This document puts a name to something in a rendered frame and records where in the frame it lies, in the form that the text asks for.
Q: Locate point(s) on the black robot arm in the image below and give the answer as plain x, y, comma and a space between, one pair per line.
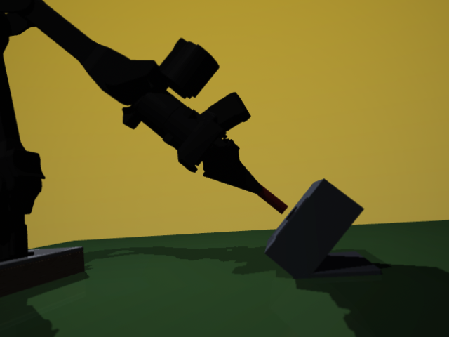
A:
139, 83

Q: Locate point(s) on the dark red peg with grey band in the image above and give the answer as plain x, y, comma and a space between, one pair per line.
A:
272, 200

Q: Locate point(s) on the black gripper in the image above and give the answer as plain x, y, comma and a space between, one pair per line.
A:
198, 142

